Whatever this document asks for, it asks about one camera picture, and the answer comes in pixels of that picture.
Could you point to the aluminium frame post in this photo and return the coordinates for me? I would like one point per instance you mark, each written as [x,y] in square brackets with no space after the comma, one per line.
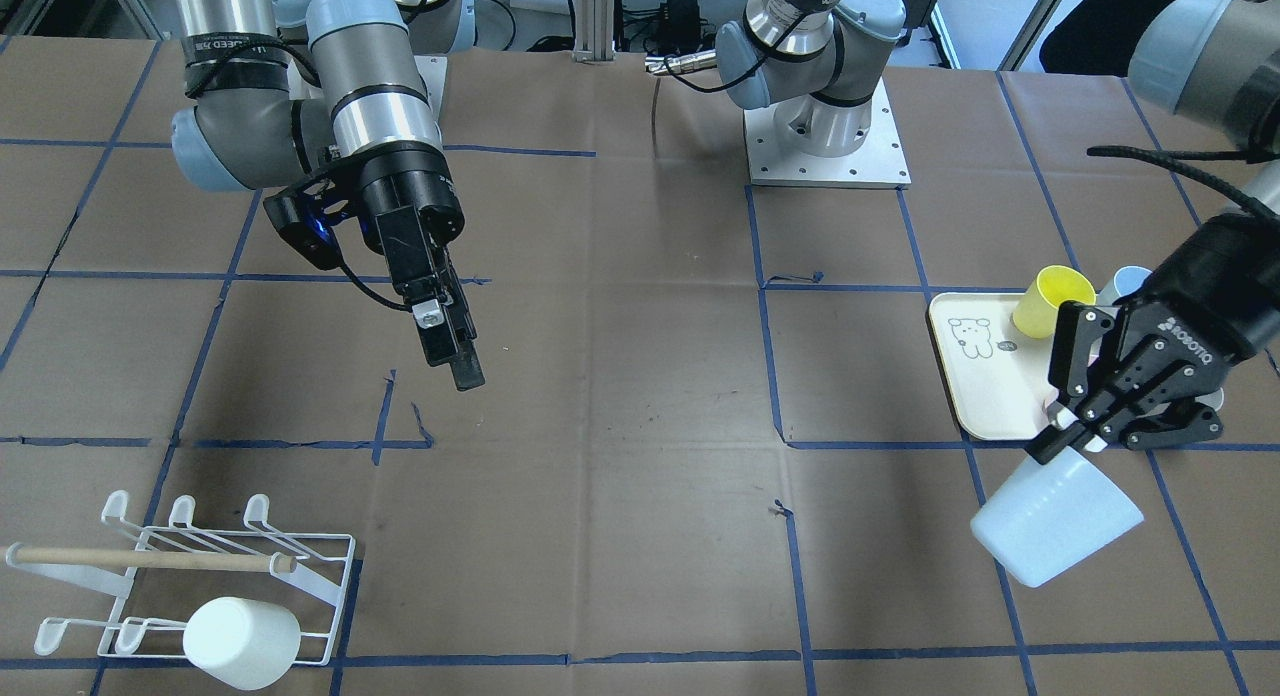
[593,30]

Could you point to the cream plastic tray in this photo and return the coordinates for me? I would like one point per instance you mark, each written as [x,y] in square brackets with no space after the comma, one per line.
[996,376]

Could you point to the white wire cup rack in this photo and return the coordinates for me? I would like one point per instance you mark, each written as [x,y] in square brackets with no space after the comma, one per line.
[158,576]

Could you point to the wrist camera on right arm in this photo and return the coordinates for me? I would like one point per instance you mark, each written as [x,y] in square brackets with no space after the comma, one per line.
[305,214]

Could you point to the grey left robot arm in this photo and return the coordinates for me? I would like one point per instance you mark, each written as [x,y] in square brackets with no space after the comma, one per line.
[1212,61]

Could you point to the pink plastic cup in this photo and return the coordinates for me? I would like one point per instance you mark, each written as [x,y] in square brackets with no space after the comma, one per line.
[1058,415]

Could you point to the yellow plastic cup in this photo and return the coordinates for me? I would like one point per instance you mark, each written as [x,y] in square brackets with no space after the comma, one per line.
[1037,310]

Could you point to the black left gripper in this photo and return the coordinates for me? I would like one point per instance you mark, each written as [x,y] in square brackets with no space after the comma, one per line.
[1208,294]

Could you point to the white plastic cup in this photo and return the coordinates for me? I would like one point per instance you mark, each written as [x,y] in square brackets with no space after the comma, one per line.
[245,643]

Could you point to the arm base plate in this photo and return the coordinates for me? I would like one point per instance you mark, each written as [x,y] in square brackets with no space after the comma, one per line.
[806,143]
[433,72]

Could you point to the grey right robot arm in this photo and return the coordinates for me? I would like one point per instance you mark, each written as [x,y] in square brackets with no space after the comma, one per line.
[323,103]

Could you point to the light blue cup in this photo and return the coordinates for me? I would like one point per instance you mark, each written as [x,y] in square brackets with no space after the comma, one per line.
[1046,518]
[1125,281]

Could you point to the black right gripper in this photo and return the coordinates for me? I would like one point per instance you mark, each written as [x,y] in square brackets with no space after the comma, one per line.
[408,194]

